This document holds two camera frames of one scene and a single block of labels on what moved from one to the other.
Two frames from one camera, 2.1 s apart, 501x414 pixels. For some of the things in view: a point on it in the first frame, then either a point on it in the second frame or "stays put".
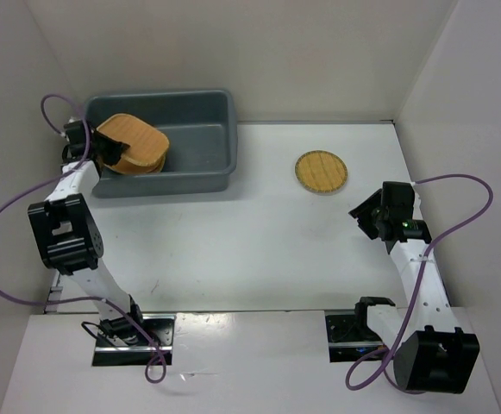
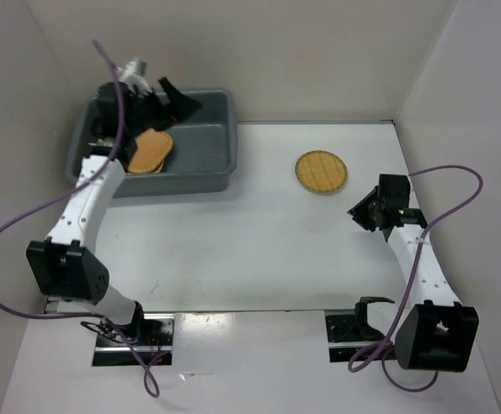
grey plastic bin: x=200 y=127 stays put
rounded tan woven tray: x=148 y=146 stays put
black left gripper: x=116 y=147 to x=182 y=107
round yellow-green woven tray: x=321 y=171 stays put
